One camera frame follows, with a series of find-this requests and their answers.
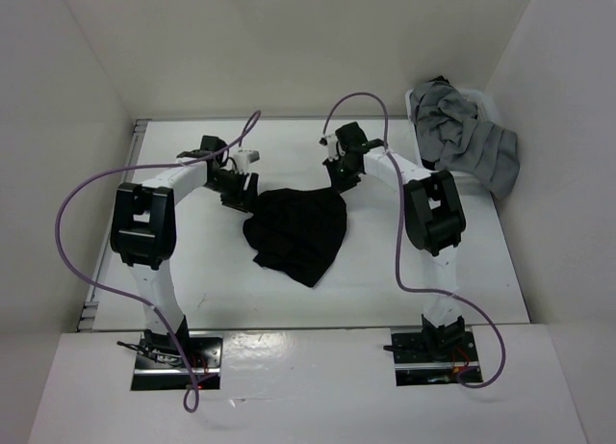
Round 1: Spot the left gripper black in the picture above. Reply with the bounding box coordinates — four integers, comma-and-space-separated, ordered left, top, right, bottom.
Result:
205, 169, 262, 216

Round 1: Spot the black skirt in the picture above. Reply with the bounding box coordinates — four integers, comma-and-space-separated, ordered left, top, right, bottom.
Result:
243, 188, 347, 288

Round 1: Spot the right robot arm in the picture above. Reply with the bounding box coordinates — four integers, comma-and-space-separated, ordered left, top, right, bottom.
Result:
319, 122, 466, 360

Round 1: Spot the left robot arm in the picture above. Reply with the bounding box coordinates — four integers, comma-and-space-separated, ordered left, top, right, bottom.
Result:
110, 136, 260, 367

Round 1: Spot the grey skirt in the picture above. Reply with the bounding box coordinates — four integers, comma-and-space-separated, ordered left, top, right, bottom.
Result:
408, 78, 520, 198

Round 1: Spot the white plastic basket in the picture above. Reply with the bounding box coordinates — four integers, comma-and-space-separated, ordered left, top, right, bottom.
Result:
404, 88, 501, 182

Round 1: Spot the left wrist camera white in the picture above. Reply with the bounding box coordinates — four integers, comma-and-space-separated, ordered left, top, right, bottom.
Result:
232, 149, 260, 171

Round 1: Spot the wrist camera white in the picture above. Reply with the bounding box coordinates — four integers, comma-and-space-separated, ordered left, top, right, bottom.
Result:
319, 134, 345, 161
232, 149, 260, 171

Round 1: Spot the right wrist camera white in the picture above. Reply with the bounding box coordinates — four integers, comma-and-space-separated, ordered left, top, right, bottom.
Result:
319, 134, 345, 161

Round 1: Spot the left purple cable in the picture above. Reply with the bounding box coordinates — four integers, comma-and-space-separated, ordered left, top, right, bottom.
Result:
55, 109, 264, 414

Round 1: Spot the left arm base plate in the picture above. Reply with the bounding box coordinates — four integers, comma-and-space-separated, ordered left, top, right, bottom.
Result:
116, 330, 222, 391

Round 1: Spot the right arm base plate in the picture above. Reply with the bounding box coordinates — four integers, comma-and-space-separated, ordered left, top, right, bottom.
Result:
383, 328, 483, 386

